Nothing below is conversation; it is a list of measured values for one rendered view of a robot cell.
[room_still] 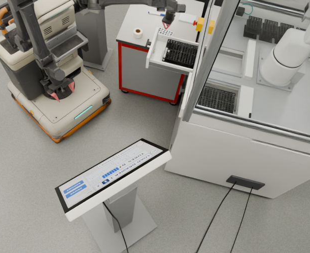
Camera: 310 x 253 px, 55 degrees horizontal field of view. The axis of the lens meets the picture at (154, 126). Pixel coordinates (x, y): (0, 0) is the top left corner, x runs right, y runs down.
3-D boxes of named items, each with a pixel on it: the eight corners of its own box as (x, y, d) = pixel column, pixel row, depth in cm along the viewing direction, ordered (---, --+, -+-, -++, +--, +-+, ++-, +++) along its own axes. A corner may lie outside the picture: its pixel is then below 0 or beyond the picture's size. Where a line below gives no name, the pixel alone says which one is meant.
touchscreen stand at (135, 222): (75, 205, 236) (46, 159, 146) (123, 175, 251) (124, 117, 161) (107, 262, 219) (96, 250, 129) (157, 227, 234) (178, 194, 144)
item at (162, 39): (148, 65, 202) (149, 59, 197) (157, 38, 214) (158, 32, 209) (205, 80, 201) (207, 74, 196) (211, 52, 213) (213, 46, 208)
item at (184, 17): (178, 20, 235) (178, 19, 233) (180, 13, 239) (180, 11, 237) (194, 24, 234) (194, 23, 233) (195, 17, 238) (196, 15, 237)
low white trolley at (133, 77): (117, 95, 287) (115, 38, 220) (134, 48, 316) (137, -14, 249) (175, 109, 286) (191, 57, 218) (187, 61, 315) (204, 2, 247)
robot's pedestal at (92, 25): (76, 64, 299) (62, 1, 232) (86, 42, 313) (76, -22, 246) (104, 71, 299) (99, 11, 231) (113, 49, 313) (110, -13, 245)
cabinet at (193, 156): (162, 173, 255) (176, 133, 184) (184, 80, 303) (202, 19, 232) (270, 202, 252) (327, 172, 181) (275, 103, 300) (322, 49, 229)
